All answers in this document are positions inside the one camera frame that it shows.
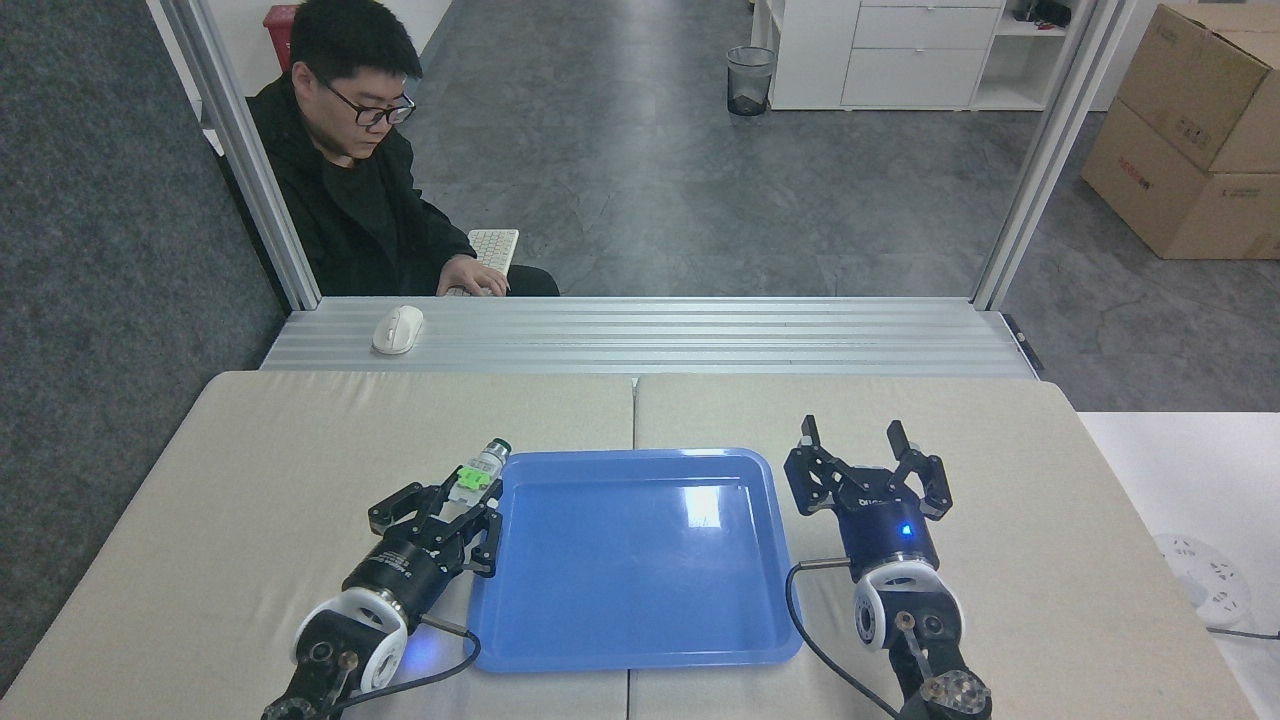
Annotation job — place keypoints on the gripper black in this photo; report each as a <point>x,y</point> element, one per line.
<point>885,530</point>
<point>405,570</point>

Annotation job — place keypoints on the green and white switch part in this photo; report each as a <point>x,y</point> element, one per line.
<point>482,466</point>

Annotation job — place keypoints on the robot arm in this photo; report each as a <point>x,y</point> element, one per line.
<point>912,625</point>
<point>345,640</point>

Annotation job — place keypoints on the blue plastic tray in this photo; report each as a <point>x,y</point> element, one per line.
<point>630,580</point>

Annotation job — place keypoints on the person's left hand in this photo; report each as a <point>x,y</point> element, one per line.
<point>470,275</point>

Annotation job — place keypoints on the white computer mouse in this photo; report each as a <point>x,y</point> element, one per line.
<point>398,330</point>

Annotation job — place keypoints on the white keyboard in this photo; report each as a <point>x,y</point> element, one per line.
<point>497,245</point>

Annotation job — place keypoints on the white side table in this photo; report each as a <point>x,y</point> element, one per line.
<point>1190,480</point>

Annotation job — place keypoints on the person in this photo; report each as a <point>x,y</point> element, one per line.
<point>350,210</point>

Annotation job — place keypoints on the round white power strip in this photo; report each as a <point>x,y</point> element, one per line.
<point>1205,580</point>

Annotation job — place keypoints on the large cardboard box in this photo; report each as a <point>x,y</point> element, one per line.
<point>1160,195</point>

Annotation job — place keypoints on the black mesh waste bin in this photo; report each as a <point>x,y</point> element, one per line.
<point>750,82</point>

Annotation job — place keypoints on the white drawer cabinet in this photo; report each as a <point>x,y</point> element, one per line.
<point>900,60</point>

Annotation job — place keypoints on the small cardboard box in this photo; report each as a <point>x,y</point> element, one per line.
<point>1200,85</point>

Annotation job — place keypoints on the red container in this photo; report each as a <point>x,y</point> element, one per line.
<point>278,30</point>

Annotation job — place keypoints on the ribbed aluminium table rail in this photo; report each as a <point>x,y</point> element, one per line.
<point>680,335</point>

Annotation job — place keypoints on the silver aluminium post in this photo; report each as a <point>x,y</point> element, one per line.
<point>245,150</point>
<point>1050,150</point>

